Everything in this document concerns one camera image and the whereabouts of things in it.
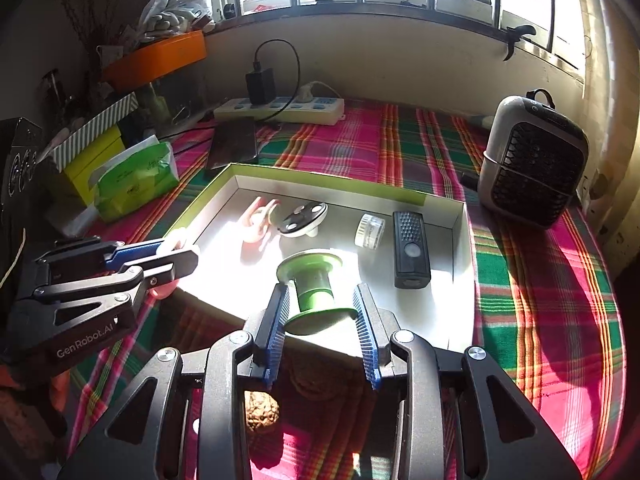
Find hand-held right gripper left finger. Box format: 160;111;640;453
57;282;291;480

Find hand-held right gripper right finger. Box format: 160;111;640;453
352;284;583;480

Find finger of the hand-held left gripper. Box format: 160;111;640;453
34;236;168;273
30;246;200;311

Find pink strap gadget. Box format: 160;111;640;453
150;237;201;301

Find green dumbbell-shaped roller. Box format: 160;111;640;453
276;249;360;337

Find black rectangular device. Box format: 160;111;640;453
392;211;431;289

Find white and green cardboard box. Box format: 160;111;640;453
165;162;476;356

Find pink silicone clip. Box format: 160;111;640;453
241;197;281;251

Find white round case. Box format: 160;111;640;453
355;213;385;250

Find black and white round gadget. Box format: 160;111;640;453
277;201;329;238

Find person's left forearm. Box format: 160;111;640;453
0;362;71;461

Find green tissue pack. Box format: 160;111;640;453
90;142;180;222

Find white board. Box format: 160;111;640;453
47;200;101;237

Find walnut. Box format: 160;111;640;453
243;391;281;433

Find yellow-green box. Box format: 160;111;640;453
60;127;126;206

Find striped box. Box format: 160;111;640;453
40;92;140;171

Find black smartphone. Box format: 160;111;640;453
205;116;259;171

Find clear glass container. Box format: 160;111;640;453
147;80;206;128

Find plaid blanket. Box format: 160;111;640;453
65;97;628;480

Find black charger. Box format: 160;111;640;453
245;67;277;106

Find orange box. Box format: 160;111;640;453
102;30;207;86

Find white power strip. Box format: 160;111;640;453
214;96;346;127

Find small grey heater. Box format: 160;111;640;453
477;89;590;231

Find white plastic bags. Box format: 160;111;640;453
137;0;216;41

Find black hook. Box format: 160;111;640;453
502;25;537;61

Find black charger cable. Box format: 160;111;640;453
254;39;302;113

